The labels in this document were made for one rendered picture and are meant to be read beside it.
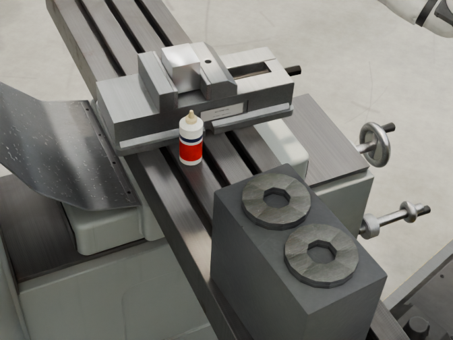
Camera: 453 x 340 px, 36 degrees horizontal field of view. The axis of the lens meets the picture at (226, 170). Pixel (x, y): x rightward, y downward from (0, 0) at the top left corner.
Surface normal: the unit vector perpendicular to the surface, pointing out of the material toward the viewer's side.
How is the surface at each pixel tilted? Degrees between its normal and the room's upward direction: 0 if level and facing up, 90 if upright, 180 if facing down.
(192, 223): 0
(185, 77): 90
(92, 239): 90
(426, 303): 0
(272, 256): 0
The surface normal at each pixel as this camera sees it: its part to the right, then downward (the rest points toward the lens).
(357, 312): 0.50, 0.63
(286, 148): 0.05, -0.71
